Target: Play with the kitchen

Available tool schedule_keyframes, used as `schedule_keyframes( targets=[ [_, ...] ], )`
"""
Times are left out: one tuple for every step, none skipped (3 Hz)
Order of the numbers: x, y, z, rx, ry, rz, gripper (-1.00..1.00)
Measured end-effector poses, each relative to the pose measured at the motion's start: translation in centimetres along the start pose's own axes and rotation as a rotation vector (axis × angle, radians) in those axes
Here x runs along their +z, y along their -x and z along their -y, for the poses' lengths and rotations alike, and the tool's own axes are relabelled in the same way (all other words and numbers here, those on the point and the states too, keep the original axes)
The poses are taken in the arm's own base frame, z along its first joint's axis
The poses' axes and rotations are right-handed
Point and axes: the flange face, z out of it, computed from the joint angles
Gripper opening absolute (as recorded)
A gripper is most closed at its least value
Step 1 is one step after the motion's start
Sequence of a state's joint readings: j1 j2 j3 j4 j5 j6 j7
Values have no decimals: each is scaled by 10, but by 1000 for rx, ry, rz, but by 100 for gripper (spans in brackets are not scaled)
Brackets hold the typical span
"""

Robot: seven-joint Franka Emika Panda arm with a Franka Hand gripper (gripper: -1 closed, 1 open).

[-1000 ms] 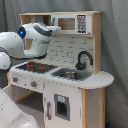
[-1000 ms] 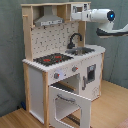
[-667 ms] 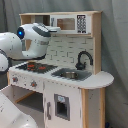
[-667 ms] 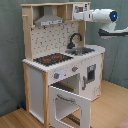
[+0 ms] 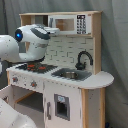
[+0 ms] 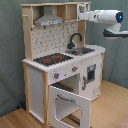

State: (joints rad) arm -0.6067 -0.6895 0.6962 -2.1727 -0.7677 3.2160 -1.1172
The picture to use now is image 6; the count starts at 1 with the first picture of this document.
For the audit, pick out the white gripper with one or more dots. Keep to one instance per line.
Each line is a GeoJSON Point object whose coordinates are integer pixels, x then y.
{"type": "Point", "coordinates": [89, 16]}

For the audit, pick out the white oven door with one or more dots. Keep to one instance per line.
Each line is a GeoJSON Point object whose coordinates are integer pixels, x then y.
{"type": "Point", "coordinates": [62, 103]}

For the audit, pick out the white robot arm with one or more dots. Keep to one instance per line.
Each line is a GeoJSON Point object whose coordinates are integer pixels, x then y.
{"type": "Point", "coordinates": [111, 18]}

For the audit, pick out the wooden toy kitchen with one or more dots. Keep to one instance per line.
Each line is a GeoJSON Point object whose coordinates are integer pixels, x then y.
{"type": "Point", "coordinates": [46, 40]}

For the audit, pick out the grey toy sink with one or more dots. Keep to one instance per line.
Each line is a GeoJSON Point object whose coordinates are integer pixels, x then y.
{"type": "Point", "coordinates": [79, 51]}

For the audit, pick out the black toy faucet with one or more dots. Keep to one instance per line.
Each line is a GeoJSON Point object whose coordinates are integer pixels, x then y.
{"type": "Point", "coordinates": [74, 40]}

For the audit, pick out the grey range hood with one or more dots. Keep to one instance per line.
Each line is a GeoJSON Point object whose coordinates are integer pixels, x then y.
{"type": "Point", "coordinates": [48, 18]}

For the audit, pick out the right red stove knob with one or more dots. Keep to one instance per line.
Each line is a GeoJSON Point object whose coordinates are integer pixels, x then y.
{"type": "Point", "coordinates": [74, 69]}

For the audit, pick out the red stove knob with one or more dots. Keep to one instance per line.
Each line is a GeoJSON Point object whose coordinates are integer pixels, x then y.
{"type": "Point", "coordinates": [56, 75]}
{"type": "Point", "coordinates": [74, 69]}

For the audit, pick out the black toy stovetop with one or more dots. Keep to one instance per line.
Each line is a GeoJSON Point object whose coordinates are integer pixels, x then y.
{"type": "Point", "coordinates": [52, 59]}

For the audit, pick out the left red stove knob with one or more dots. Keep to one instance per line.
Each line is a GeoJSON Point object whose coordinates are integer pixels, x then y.
{"type": "Point", "coordinates": [56, 75]}

